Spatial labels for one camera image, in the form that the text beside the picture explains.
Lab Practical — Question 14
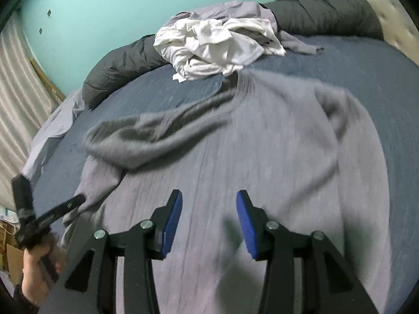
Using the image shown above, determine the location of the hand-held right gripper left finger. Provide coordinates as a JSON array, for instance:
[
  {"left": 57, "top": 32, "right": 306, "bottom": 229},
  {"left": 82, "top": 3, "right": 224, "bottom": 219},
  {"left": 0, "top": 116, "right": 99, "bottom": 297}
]
[{"left": 42, "top": 189, "right": 183, "bottom": 314}]

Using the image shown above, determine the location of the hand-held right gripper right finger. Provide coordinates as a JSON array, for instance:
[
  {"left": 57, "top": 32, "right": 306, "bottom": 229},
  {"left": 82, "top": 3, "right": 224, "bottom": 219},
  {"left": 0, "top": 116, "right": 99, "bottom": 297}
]
[{"left": 236, "top": 189, "right": 380, "bottom": 314}]

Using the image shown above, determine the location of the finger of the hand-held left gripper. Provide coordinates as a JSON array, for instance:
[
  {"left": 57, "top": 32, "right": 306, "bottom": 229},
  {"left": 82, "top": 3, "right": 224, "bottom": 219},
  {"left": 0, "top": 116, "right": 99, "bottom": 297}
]
[{"left": 33, "top": 194, "right": 86, "bottom": 228}]

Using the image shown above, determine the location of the grey sweater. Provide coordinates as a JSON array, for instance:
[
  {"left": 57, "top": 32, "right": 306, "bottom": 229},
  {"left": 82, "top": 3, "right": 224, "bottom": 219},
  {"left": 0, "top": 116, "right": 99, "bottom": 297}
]
[{"left": 60, "top": 70, "right": 393, "bottom": 314}]

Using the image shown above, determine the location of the person's left hand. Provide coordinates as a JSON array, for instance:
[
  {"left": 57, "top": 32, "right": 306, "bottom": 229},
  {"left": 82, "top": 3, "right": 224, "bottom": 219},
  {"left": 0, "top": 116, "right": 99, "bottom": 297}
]
[{"left": 22, "top": 234, "right": 68, "bottom": 301}]

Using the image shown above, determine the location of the white woven sack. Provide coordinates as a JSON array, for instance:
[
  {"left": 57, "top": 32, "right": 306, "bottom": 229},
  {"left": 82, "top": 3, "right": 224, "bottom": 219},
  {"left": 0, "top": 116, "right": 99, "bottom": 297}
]
[{"left": 0, "top": 204, "right": 18, "bottom": 223}]

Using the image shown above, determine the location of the cardboard box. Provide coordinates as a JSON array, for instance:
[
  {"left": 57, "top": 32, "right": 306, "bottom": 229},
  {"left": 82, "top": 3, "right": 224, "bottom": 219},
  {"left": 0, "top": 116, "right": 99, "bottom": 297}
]
[{"left": 0, "top": 219, "right": 25, "bottom": 277}]

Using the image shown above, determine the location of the light grey crumpled blanket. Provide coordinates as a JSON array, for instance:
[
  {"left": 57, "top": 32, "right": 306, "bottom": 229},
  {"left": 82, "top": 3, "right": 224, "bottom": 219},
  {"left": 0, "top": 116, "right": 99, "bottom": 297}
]
[{"left": 21, "top": 88, "right": 87, "bottom": 179}]

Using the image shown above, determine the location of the striped beige curtain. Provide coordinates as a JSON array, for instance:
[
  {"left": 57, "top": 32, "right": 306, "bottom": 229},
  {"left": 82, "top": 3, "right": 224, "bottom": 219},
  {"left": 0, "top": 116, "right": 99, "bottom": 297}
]
[{"left": 0, "top": 13, "right": 61, "bottom": 210}]

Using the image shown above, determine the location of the white garment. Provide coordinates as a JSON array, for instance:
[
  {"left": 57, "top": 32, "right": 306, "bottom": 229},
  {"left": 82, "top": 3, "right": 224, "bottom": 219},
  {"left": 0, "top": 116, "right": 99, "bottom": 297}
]
[{"left": 153, "top": 18, "right": 287, "bottom": 84}]

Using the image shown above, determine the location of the blue bed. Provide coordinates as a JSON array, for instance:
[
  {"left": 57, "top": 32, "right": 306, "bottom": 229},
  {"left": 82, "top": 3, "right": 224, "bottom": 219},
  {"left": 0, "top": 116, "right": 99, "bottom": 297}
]
[{"left": 33, "top": 34, "right": 419, "bottom": 314}]

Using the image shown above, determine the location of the dark grey rolled duvet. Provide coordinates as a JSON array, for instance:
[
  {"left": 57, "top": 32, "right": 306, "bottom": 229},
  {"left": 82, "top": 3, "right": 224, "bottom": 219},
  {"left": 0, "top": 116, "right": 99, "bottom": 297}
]
[{"left": 82, "top": 0, "right": 384, "bottom": 110}]

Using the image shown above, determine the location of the cream tufted headboard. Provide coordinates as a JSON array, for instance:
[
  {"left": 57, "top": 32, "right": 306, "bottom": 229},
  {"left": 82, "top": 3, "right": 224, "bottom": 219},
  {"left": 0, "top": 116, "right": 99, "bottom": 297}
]
[{"left": 330, "top": 0, "right": 416, "bottom": 69}]

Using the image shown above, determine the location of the wooden frame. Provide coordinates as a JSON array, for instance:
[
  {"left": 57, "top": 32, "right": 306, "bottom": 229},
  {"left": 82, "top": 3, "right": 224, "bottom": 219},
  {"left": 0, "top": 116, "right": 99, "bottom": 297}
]
[{"left": 30, "top": 58, "right": 68, "bottom": 102}]

